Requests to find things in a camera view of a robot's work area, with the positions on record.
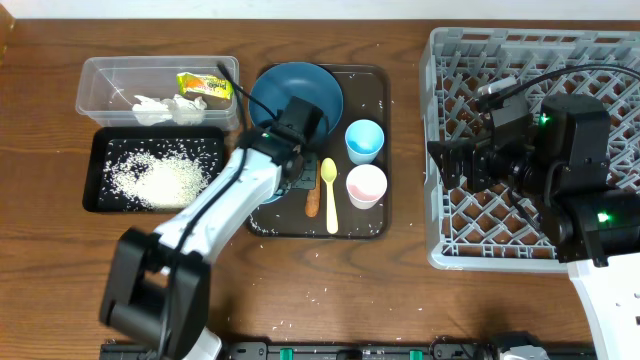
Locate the black rectangular tray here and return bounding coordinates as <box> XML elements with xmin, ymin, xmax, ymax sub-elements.
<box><xmin>82</xmin><ymin>127</ymin><xmax>226</xmax><ymax>213</ymax></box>

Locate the light blue bowl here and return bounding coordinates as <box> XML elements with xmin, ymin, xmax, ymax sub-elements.
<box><xmin>263</xmin><ymin>191</ymin><xmax>286</xmax><ymax>204</ymax></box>

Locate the dark brown serving tray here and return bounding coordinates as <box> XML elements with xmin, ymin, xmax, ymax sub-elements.
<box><xmin>247</xmin><ymin>64</ymin><xmax>391</xmax><ymax>240</ymax></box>

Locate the light blue cup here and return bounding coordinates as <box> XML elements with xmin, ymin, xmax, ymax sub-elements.
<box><xmin>345</xmin><ymin>119</ymin><xmax>385</xmax><ymax>165</ymax></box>

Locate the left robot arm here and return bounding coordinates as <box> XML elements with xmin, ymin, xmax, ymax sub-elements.
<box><xmin>99</xmin><ymin>97</ymin><xmax>330</xmax><ymax>359</ymax></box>

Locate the white tissue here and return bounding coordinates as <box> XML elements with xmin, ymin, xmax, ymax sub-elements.
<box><xmin>132</xmin><ymin>94</ymin><xmax>207</xmax><ymax>126</ymax></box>

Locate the yellow plastic spoon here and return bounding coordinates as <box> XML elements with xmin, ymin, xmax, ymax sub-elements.
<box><xmin>321</xmin><ymin>158</ymin><xmax>339</xmax><ymax>234</ymax></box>

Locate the yellow snack wrapper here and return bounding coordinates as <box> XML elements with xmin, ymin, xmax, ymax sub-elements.
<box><xmin>176</xmin><ymin>72</ymin><xmax>233</xmax><ymax>100</ymax></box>

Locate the grey dishwasher rack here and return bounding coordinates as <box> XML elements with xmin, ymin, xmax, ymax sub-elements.
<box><xmin>419</xmin><ymin>27</ymin><xmax>639</xmax><ymax>273</ymax></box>

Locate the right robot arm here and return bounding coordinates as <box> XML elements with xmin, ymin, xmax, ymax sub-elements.
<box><xmin>427</xmin><ymin>93</ymin><xmax>639</xmax><ymax>359</ymax></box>

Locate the dark blue plate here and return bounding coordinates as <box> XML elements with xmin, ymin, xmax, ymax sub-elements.
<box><xmin>250</xmin><ymin>62</ymin><xmax>344</xmax><ymax>149</ymax></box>

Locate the white rice pile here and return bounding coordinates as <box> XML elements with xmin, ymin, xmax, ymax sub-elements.
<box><xmin>98</xmin><ymin>138</ymin><xmax>224</xmax><ymax>212</ymax></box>

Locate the clear plastic bin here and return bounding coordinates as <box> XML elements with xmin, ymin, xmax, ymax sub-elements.
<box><xmin>76</xmin><ymin>56</ymin><xmax>239</xmax><ymax>127</ymax></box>

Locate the orange carrot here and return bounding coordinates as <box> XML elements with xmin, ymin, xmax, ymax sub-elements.
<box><xmin>305</xmin><ymin>160</ymin><xmax>321</xmax><ymax>218</ymax></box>

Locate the pink cup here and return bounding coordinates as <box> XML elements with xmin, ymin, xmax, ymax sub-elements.
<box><xmin>346</xmin><ymin>164</ymin><xmax>388</xmax><ymax>210</ymax></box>

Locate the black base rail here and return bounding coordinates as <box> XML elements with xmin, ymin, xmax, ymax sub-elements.
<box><xmin>98</xmin><ymin>342</ymin><xmax>597</xmax><ymax>360</ymax></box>

